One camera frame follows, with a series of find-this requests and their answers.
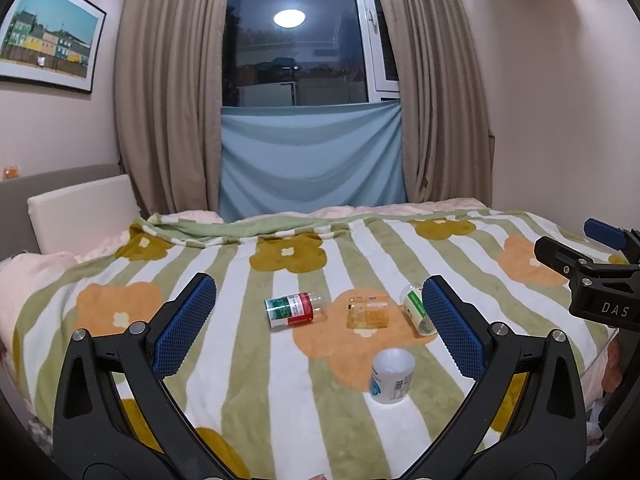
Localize beige curtain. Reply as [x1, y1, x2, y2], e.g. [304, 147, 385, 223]
[113, 0, 234, 222]
[371, 0, 496, 204]

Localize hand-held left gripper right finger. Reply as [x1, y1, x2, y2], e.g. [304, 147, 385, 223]
[395, 275, 587, 480]

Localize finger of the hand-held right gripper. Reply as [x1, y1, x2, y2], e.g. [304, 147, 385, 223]
[533, 235, 595, 283]
[583, 218, 640, 262]

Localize window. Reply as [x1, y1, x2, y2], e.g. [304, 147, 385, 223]
[222, 0, 402, 109]

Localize red green labelled cup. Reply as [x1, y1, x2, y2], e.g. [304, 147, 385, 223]
[264, 291, 324, 329]

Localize framed picture of houses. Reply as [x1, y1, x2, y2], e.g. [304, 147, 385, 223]
[0, 0, 108, 95]

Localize white cushion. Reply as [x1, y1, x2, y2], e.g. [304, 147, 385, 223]
[27, 174, 142, 257]

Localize clear amber plastic cup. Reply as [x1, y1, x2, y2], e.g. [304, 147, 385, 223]
[347, 295, 390, 337]

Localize green white labelled cup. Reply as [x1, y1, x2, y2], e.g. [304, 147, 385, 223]
[403, 283, 438, 338]

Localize grey headboard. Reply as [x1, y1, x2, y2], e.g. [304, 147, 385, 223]
[0, 163, 132, 262]

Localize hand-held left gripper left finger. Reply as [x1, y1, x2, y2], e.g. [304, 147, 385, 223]
[51, 272, 251, 480]

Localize floral striped blanket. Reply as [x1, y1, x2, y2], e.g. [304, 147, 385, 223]
[12, 205, 630, 480]

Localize light blue cloth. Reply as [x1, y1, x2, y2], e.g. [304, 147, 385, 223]
[218, 99, 407, 223]

